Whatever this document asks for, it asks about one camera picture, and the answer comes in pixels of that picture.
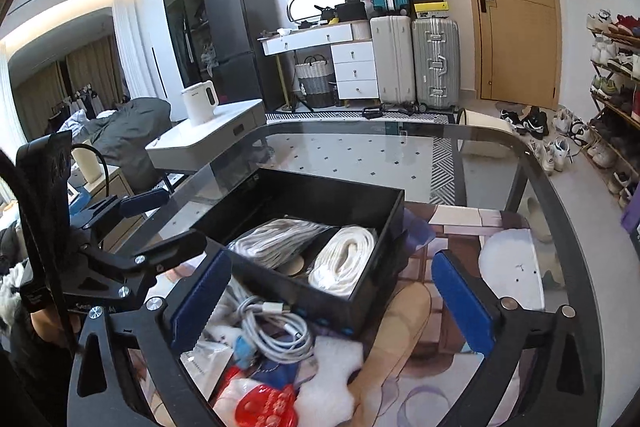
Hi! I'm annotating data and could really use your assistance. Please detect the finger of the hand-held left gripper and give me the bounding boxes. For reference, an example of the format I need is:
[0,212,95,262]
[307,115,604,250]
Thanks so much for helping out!
[74,187,172,232]
[86,228,209,279]

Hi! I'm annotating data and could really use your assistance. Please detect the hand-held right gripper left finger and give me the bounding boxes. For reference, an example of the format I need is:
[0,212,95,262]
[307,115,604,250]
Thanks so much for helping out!
[67,250,235,427]

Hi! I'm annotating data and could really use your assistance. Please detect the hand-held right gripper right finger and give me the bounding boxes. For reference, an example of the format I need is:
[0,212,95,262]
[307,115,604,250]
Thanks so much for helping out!
[431,249,603,427]

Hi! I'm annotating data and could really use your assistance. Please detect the white medicine sachet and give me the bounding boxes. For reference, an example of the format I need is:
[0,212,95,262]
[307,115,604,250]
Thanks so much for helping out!
[179,341,237,402]

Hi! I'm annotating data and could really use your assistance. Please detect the white charging cable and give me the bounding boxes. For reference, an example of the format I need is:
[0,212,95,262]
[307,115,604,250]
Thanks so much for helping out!
[227,294,317,364]

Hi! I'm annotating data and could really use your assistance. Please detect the black storage box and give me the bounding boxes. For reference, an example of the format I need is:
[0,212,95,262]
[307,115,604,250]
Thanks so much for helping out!
[192,167,406,340]

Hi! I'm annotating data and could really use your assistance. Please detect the red and white packet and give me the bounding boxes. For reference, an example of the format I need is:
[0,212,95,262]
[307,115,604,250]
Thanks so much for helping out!
[210,367,302,427]

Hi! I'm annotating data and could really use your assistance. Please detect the beige wooden cabinet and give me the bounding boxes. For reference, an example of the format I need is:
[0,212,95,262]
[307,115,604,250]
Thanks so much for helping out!
[65,167,132,250]

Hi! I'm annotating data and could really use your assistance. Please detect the beige cylinder container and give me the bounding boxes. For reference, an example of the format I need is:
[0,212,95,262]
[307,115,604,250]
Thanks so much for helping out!
[70,146,104,184]

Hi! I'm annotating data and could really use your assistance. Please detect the printed cartoon desk mat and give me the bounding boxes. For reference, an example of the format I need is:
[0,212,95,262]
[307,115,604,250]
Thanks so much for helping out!
[125,202,601,427]

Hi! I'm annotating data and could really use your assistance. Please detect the dark grey duvet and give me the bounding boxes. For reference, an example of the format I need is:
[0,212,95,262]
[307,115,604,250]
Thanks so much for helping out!
[82,97,173,188]

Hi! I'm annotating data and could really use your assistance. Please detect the clothes rack with clothes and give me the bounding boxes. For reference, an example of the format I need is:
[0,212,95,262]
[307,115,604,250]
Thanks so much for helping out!
[47,87,104,128]

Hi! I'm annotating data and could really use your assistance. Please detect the white side table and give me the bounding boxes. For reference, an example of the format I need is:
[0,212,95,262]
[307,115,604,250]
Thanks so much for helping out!
[145,99,267,172]

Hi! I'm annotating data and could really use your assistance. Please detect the white electric kettle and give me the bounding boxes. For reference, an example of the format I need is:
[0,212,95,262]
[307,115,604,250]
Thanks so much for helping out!
[181,83,219,126]

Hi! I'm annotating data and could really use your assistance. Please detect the brown curtains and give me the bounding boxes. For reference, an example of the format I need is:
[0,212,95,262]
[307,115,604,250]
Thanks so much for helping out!
[12,49,121,142]

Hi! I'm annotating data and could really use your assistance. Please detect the white foam piece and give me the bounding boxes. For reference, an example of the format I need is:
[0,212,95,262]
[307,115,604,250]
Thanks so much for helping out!
[295,334,367,419]

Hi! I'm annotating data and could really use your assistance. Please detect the white sheer curtain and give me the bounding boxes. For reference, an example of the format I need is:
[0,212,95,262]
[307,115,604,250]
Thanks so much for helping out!
[111,0,166,100]

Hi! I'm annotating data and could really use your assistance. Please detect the white waste bin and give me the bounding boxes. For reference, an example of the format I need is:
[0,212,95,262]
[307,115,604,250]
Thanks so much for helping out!
[457,107,519,158]

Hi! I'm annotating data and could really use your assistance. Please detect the patterned rug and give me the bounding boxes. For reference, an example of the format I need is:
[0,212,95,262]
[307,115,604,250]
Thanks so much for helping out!
[265,109,463,208]

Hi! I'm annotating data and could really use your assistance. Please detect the pile of shoes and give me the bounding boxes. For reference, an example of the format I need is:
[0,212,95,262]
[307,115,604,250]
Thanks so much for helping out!
[497,104,617,174]

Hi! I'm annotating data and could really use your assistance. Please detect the black glass wardrobe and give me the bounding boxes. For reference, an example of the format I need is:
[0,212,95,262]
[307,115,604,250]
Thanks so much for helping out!
[159,0,231,100]

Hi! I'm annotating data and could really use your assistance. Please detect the black refrigerator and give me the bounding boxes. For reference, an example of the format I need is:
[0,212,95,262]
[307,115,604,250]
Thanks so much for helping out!
[202,0,282,110]

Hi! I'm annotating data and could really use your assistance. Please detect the black tripod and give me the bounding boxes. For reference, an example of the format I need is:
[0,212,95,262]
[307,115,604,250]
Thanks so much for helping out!
[362,103,417,120]

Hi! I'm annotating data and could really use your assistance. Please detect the grey wicker basket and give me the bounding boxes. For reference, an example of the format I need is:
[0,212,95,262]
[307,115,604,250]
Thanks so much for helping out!
[294,56,335,108]

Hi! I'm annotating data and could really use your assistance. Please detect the silver suitcase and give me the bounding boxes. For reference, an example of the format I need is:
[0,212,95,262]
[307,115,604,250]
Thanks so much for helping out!
[411,17,461,112]

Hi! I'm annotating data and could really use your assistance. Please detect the white suitcase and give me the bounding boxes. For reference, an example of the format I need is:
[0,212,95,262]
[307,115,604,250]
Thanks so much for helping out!
[370,14,417,108]

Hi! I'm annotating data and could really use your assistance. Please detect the white vanity desk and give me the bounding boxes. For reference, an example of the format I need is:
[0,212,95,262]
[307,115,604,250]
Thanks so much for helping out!
[257,21,381,112]

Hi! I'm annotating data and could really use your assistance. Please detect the oval vanity mirror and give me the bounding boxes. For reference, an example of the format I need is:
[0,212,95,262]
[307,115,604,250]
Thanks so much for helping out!
[287,0,357,24]

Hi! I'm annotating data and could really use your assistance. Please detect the shoe rack with shoes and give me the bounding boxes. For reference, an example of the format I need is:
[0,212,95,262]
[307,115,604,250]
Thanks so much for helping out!
[585,9,640,208]

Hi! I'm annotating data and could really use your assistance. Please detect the black bag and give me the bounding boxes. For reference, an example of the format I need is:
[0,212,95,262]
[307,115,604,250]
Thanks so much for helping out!
[334,0,369,24]

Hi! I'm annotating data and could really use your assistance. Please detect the yellow and black box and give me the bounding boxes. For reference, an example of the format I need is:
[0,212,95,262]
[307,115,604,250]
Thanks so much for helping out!
[413,1,449,19]

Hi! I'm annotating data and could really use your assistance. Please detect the tan wooden door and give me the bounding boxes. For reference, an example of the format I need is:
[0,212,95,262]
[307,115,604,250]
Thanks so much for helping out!
[452,0,561,102]

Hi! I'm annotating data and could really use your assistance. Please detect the thin black cable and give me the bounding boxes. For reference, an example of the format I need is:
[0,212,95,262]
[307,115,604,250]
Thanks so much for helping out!
[75,145,112,198]

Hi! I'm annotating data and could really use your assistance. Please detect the clear bag of white rope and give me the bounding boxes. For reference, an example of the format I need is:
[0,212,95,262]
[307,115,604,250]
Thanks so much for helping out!
[227,218,341,272]

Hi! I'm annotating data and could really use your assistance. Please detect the white rope coil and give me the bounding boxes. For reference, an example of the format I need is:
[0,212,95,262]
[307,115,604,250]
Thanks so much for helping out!
[307,227,379,299]

